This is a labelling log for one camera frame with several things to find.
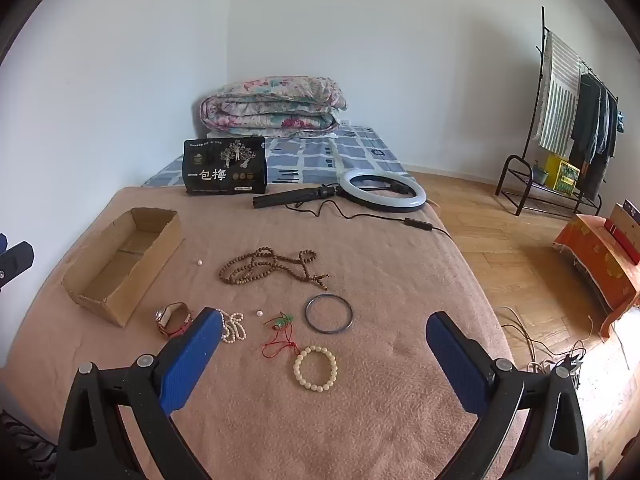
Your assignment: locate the folded floral quilt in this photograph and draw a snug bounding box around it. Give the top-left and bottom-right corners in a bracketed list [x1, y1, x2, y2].
[200, 76, 348, 138]

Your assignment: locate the cardboard box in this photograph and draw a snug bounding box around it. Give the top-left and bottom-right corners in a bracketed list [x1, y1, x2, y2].
[61, 207, 183, 328]

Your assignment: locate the black folded tripod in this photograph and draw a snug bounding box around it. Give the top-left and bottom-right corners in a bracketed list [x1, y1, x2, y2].
[252, 186, 341, 210]

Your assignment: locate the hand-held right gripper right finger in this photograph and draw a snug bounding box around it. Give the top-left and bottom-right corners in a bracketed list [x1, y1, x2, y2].
[425, 311, 590, 480]

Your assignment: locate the dark metal bangle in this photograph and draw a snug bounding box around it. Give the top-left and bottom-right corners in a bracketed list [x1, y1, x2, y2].
[305, 294, 354, 335]

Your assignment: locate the cream bead bracelet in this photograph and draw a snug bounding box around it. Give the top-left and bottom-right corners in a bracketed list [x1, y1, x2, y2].
[293, 345, 339, 390]

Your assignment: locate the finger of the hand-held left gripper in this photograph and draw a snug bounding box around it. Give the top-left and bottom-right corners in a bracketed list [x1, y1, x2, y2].
[0, 233, 35, 291]

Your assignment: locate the dark blue hanging garment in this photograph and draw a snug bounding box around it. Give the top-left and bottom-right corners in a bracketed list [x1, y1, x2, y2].
[597, 85, 621, 201]

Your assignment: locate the dark green hanging garment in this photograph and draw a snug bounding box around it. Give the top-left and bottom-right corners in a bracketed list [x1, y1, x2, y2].
[569, 74, 603, 166]

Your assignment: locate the red watch strap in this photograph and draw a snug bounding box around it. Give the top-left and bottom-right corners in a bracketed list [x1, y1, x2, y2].
[155, 302, 193, 338]

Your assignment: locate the white ring light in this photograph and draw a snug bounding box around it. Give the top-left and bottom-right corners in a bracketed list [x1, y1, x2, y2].
[339, 169, 427, 211]

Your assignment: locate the dark patterned cloth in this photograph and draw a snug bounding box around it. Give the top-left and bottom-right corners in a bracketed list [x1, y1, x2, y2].
[0, 410, 58, 480]

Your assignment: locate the brown wooden bead necklace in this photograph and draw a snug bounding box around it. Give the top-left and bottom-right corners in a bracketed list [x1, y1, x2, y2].
[218, 247, 331, 292]

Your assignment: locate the white pearl necklace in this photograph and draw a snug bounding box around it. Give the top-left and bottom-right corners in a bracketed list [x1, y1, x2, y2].
[218, 311, 247, 345]

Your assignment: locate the black cable with switch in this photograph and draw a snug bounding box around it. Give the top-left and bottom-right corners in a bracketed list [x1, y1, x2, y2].
[295, 200, 453, 241]

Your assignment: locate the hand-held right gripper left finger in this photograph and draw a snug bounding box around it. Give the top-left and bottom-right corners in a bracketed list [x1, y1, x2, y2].
[55, 306, 223, 480]

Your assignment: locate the black metal clothes rack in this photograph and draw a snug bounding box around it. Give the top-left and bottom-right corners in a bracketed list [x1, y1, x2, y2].
[495, 6, 621, 217]

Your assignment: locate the black plug with floor cables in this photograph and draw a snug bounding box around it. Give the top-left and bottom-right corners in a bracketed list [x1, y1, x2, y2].
[495, 305, 603, 376]

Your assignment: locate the red string jade pendant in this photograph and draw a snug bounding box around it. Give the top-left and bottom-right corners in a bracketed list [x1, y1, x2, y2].
[262, 312, 301, 360]

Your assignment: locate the orange paper bag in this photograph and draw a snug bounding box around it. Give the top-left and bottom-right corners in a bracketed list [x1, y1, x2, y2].
[552, 214, 640, 343]

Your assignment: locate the pink brown blanket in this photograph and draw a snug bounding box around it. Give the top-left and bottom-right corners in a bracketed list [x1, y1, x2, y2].
[0, 185, 516, 480]

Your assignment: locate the yellow box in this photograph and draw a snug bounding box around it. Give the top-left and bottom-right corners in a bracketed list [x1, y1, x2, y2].
[542, 154, 581, 196]

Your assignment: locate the black snack bag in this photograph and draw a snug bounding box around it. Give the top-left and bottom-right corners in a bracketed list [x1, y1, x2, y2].
[183, 136, 267, 196]

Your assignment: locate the striped hanging towel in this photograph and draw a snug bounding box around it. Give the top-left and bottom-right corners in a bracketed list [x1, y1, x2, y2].
[536, 31, 583, 158]

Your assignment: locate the blue grey checked bedsheet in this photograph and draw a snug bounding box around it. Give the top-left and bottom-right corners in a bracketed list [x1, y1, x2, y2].
[142, 125, 412, 188]

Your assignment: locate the brown and red box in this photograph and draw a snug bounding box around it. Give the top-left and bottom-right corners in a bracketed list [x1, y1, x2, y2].
[605, 200, 640, 266]

